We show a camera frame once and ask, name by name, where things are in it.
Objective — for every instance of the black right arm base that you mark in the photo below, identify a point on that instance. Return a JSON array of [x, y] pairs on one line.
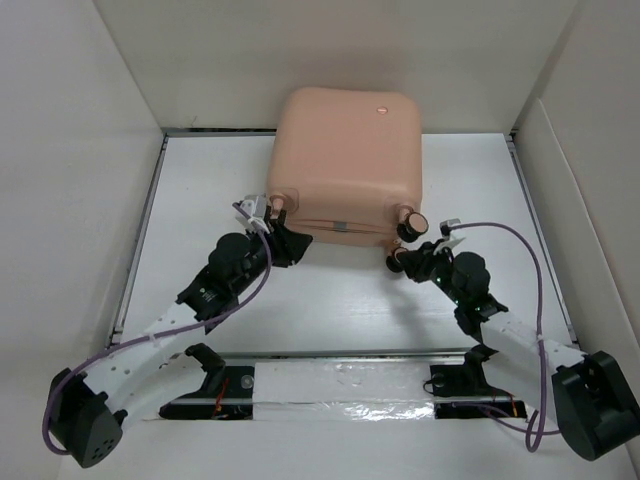
[[462, 391]]

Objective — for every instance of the pink hard-shell suitcase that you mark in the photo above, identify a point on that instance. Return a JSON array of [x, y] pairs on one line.
[[347, 168]]

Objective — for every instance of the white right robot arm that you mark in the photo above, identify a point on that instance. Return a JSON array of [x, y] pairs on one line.
[[586, 395]]

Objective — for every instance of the white foam block with tape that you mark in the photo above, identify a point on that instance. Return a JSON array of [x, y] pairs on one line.
[[341, 390]]

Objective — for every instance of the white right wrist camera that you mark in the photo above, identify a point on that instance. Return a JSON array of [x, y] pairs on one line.
[[450, 238]]

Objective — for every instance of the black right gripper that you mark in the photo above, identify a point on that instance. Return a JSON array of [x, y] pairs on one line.
[[416, 261]]

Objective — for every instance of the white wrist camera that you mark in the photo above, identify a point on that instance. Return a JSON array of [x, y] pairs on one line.
[[450, 238], [251, 212]]

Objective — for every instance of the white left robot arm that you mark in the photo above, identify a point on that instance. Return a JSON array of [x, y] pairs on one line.
[[90, 406]]

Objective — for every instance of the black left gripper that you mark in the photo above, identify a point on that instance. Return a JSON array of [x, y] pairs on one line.
[[286, 245]]

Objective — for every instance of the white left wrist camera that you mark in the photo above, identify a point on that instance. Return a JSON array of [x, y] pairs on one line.
[[251, 212]]

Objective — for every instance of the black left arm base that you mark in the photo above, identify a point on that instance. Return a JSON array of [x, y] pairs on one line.
[[225, 393]]

